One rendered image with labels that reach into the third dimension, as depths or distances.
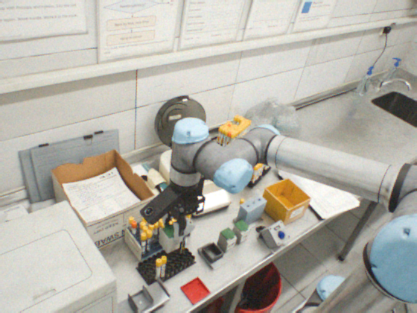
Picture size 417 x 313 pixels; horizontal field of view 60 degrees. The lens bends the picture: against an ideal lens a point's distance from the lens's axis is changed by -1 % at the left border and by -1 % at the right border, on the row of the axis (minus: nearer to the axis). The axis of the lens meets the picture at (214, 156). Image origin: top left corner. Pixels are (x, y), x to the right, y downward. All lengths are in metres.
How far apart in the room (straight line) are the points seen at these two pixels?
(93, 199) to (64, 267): 0.50
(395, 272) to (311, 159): 0.28
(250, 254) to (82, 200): 0.61
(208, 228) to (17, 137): 0.70
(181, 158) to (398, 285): 0.47
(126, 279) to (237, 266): 0.36
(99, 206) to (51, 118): 0.33
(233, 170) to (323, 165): 0.18
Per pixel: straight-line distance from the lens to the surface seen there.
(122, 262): 1.22
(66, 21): 1.18
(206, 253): 1.22
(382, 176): 0.72
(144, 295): 1.11
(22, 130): 1.29
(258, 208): 1.33
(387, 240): 0.57
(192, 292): 1.17
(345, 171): 0.73
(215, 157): 0.74
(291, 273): 2.43
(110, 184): 1.37
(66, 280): 0.84
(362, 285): 0.68
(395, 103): 2.96
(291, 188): 1.49
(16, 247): 0.92
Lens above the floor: 1.88
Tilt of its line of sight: 38 degrees down
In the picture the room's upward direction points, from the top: 11 degrees clockwise
